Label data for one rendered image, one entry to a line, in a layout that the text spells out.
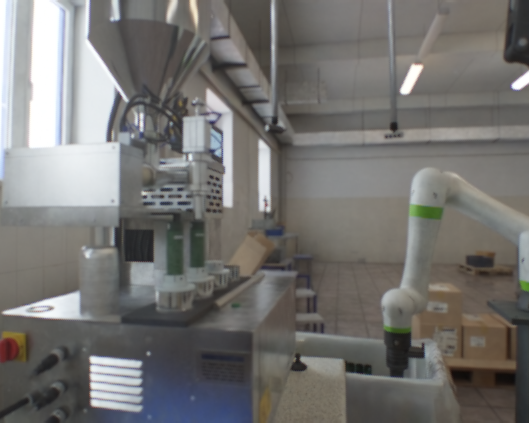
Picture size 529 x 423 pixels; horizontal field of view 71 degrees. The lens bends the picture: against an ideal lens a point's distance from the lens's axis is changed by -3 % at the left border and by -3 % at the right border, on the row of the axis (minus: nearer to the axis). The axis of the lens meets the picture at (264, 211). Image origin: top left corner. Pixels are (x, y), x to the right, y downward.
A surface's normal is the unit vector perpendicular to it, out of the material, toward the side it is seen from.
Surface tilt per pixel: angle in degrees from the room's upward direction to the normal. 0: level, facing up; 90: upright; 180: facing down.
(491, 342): 90
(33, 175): 90
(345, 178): 90
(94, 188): 90
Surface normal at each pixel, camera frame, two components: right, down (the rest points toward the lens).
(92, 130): -0.20, -0.02
